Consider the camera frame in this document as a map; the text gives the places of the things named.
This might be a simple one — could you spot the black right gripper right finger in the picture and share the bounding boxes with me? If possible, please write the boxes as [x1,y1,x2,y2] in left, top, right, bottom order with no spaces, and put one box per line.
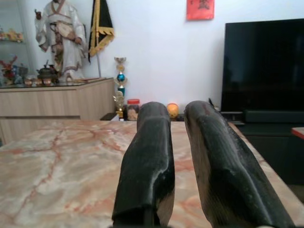
[184,100,296,228]

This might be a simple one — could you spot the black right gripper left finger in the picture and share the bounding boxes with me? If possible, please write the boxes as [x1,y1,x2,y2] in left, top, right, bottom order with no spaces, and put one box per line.
[112,101,176,226]

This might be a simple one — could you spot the black television stand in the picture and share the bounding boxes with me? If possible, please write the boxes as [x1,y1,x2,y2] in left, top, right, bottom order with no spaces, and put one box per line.
[228,120,304,185]

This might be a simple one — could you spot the plastic jar with red lid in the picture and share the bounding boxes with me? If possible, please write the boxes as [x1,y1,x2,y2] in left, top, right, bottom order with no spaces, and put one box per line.
[126,99,141,121]

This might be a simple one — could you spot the orange round ornament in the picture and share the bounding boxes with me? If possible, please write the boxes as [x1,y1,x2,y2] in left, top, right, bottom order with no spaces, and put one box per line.
[166,103,179,118]

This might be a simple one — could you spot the black soundbar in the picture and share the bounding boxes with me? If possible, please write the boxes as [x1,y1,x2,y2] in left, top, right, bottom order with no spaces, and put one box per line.
[242,109,304,123]

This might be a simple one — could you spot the gold and blue trophy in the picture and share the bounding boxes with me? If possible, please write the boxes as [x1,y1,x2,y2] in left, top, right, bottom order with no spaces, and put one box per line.
[113,56,130,117]

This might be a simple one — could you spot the black flat screen television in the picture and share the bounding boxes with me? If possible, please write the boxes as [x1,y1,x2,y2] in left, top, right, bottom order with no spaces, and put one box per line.
[220,18,304,112]

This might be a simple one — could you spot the light wood sideboard cabinet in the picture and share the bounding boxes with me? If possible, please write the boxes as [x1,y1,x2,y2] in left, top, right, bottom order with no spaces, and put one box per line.
[0,77,116,145]

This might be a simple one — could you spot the dark bronze incense burner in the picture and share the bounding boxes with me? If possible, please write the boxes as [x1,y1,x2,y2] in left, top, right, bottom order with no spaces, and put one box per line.
[36,60,59,84]

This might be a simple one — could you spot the black flag with gold fringe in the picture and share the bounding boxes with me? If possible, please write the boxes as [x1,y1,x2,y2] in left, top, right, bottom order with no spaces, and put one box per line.
[88,0,115,63]

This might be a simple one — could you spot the white robed figure statue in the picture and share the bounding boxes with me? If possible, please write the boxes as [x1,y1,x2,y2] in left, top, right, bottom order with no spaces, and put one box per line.
[34,0,87,82]

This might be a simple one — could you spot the red coral ornament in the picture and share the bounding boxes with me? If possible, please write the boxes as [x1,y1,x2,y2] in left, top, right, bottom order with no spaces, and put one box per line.
[0,55,19,86]

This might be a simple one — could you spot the glass display cabinet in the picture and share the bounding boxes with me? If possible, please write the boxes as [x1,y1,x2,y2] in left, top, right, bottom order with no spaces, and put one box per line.
[0,0,31,86]

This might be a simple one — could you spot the red paper wall poster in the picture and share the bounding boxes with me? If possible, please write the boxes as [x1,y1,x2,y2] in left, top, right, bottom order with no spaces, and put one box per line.
[186,0,215,20]

